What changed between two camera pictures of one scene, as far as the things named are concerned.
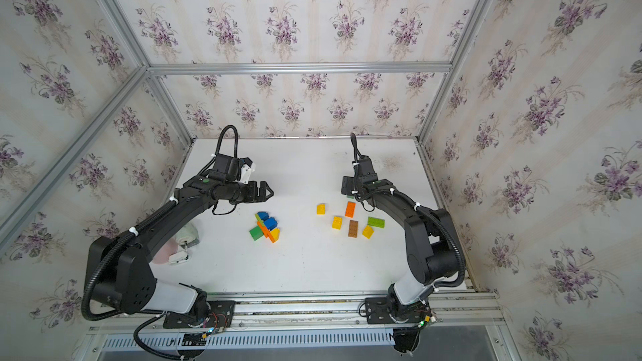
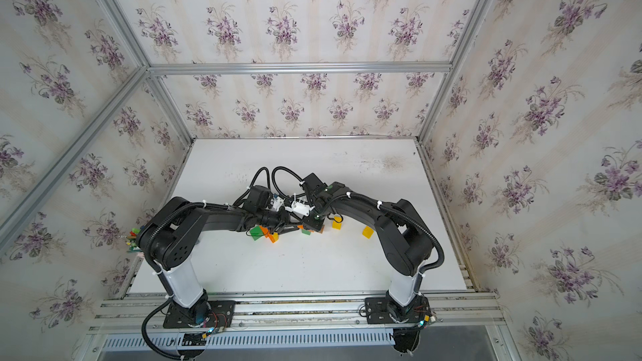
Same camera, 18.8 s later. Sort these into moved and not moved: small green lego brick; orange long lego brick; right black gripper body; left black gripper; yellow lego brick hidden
Moved: right black gripper body; left black gripper
Not moved: orange long lego brick; yellow lego brick hidden; small green lego brick
